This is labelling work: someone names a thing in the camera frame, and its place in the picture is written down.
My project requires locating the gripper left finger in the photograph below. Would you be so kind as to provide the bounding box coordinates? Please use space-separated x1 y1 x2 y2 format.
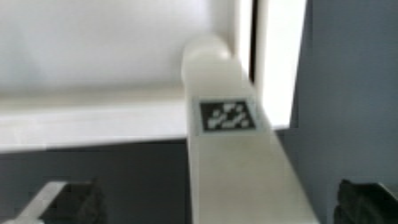
11 180 107 224

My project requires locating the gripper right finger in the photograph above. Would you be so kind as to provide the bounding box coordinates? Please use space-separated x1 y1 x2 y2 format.
333 179 398 224

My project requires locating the white desk top tray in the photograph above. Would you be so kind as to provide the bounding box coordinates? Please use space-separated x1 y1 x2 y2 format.
0 0 254 154

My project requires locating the white U-shaped frame fence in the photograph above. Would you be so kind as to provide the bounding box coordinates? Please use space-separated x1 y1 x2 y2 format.
256 0 308 129

